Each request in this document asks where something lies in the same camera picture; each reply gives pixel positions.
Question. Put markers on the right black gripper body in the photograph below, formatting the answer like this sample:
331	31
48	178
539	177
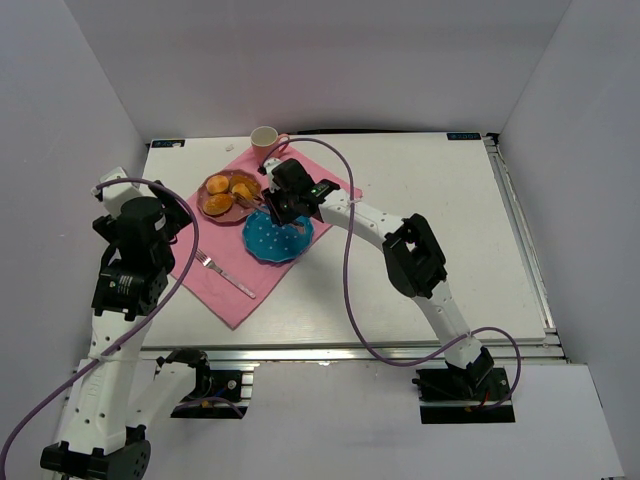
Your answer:
273	206

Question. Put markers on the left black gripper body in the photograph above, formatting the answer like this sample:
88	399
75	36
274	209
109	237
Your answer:
176	212

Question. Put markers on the metal tongs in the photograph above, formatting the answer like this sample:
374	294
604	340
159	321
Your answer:
259	207

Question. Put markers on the round bread roll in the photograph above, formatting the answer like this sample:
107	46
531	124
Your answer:
244	190
217	184

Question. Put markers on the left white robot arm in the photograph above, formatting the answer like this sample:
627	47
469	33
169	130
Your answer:
106	437

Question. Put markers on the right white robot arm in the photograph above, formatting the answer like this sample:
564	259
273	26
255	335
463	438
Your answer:
414	260

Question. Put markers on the dark brown flat bread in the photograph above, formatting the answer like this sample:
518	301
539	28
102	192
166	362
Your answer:
248	180

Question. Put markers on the blue polka dot plate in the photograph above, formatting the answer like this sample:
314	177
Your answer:
268	242

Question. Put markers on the mauve polka dot plate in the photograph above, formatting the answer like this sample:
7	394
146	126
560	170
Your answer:
237	213

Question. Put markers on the sesame seed bun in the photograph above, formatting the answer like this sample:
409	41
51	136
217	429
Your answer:
218	204

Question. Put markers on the pink mug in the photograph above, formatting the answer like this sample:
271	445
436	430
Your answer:
267	142

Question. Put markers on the pink cloth placemat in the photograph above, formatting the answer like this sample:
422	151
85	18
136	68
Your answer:
224	244

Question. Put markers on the left corner label sticker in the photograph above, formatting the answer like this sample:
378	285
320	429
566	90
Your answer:
167	143

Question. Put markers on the corner label sticker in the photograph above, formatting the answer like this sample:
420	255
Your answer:
167	143
464	136

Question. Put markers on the right corner label sticker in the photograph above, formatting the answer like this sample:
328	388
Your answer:
464	136

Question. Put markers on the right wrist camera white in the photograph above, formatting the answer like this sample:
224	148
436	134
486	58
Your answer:
267	170

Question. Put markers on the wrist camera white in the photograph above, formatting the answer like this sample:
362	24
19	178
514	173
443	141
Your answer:
267	170
115	196

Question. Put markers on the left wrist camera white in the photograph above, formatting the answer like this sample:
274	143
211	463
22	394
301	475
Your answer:
115	196

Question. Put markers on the fork with pink handle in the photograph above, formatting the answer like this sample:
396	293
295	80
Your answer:
208	263

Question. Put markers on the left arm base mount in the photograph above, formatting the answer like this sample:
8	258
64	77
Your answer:
216	393

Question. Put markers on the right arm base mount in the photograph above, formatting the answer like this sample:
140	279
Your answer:
444	402

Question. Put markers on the aluminium table frame rail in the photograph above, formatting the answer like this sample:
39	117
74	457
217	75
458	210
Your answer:
338	294

